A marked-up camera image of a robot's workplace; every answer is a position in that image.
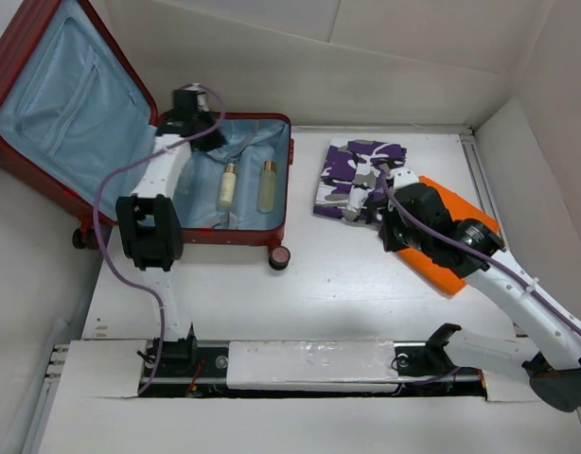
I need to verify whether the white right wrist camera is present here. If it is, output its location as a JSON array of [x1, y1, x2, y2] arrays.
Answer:
[[383, 166, 419, 205]]

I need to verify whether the cream lotion bottle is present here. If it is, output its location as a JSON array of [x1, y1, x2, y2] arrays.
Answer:
[[218, 164, 237, 210]]

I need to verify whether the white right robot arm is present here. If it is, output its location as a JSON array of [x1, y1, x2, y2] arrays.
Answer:
[[379, 183, 581, 412]]

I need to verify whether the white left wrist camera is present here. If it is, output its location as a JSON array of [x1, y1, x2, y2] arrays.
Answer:
[[184, 83, 210, 113]]

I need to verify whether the yellowish gold-cap bottle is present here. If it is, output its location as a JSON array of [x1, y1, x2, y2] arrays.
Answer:
[[257, 161, 276, 213]]

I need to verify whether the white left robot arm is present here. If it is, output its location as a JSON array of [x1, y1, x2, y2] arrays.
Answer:
[[115, 84, 225, 375]]

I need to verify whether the orange garment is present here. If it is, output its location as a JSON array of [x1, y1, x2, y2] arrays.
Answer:
[[393, 176, 504, 296]]

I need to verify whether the purple camouflage folded garment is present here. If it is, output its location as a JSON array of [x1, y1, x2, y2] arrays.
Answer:
[[312, 139, 407, 225]]

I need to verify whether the red hard-shell suitcase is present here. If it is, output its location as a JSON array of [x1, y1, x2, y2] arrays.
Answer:
[[0, 1, 293, 270]]

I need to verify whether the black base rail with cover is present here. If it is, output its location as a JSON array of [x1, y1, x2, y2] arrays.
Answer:
[[138, 338, 486, 399]]

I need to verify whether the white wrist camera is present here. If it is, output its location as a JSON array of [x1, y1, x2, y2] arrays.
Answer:
[[184, 83, 210, 113], [383, 166, 419, 205]]

